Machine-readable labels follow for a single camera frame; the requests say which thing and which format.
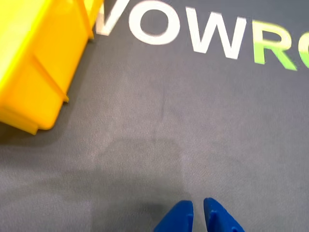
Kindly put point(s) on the grey printed mat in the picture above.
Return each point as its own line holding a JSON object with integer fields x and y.
{"x": 169, "y": 108}

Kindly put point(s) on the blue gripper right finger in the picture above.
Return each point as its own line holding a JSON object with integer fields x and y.
{"x": 219, "y": 217}

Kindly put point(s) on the yellow plastic bin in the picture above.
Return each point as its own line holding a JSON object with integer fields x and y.
{"x": 36, "y": 67}

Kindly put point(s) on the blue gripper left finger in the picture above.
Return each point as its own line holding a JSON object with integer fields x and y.
{"x": 178, "y": 220}

